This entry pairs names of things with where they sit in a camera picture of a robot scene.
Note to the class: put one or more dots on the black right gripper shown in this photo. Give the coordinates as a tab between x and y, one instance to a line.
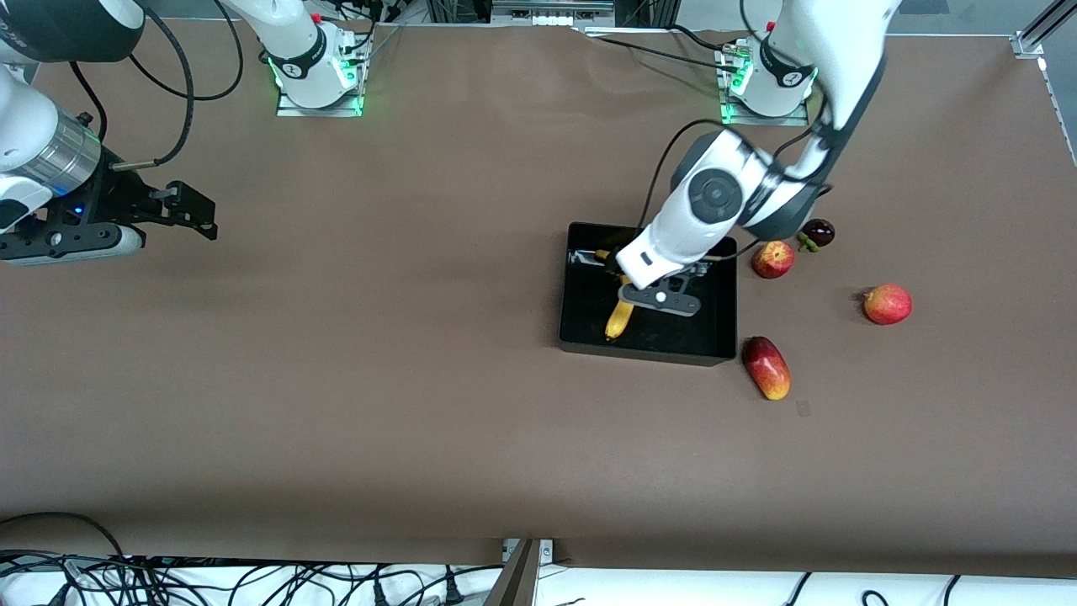
116	197

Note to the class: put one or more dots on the yellow banana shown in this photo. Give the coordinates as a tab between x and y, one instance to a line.
620	321

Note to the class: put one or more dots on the black rectangular plastic box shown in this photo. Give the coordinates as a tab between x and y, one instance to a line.
673	337

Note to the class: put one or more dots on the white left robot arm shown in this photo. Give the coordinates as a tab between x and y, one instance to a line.
715	198

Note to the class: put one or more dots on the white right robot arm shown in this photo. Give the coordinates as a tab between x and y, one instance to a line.
34	126

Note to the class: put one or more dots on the red yellow apple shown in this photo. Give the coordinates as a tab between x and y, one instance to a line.
772	259

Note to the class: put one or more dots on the red yellow mango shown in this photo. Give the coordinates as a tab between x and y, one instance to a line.
766	368

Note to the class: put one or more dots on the dark purple mangosteen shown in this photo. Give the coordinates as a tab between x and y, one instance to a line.
818	232

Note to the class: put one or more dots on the large paper table cover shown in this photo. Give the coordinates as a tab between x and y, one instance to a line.
421	379

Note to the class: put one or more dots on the red apple far right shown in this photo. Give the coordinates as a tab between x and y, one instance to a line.
888	305

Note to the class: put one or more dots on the aluminium corner profile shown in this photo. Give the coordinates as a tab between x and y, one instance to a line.
1039	29

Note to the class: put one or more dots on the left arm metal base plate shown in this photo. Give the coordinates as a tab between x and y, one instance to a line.
730	105

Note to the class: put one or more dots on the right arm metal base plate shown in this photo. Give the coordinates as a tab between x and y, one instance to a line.
358	88

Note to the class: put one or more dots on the aluminium rack frame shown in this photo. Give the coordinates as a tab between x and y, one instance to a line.
555	10

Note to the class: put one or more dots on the aluminium camera mount post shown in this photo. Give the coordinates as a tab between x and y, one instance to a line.
517	581

